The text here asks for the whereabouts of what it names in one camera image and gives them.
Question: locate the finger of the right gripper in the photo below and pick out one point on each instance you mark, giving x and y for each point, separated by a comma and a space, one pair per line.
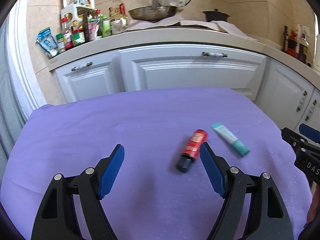
310, 133
298, 143

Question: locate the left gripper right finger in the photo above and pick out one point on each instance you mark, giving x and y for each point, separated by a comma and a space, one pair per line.
267, 216

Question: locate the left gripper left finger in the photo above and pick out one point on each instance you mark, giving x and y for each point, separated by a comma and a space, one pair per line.
56, 217

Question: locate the teal white tube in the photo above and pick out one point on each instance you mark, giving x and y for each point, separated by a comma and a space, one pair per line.
240, 148

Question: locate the red label black bottle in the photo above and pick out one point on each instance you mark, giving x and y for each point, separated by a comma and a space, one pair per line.
191, 150

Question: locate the right hand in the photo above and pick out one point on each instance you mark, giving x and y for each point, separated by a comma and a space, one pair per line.
314, 205

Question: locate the white electric kettle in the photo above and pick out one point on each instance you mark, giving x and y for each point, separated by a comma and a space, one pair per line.
316, 59

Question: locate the red box on counter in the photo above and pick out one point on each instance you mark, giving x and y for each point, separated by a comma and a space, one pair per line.
292, 44

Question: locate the dark soy sauce bottle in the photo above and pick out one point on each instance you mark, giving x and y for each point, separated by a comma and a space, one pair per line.
303, 49

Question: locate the dark olive oil bottle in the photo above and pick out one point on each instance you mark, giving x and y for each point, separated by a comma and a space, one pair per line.
285, 39

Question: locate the grey curtain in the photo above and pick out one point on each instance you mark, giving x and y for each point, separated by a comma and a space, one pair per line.
11, 118

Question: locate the pink cloth on stove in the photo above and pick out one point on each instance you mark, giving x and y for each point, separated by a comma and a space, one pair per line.
220, 26

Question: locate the black clay pot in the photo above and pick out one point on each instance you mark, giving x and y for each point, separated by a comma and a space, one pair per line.
215, 15

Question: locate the blue white salt bag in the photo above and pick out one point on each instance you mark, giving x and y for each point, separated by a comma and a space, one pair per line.
47, 42

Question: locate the red cap seasoning jar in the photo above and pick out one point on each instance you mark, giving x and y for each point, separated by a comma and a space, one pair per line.
78, 37

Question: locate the green seasoning bottle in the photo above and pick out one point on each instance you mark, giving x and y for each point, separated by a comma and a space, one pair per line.
105, 26

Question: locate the steel wok pan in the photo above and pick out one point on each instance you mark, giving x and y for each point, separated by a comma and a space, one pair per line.
153, 13

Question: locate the white spice rack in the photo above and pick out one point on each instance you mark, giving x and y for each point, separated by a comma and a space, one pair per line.
71, 16

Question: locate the cooking oil bottle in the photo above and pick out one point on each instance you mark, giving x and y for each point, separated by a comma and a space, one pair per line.
118, 17

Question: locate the corner door right handle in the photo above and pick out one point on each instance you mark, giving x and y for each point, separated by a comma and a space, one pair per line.
310, 110

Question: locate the corner door handle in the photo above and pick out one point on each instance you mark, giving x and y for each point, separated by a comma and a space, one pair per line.
302, 100
310, 110

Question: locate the corner door left handle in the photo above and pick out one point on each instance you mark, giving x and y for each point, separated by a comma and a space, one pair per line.
302, 100

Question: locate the middle drawer handle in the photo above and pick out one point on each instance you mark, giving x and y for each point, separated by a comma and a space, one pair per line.
219, 55

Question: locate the left cabinet handle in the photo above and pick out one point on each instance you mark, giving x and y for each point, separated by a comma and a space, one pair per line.
81, 66

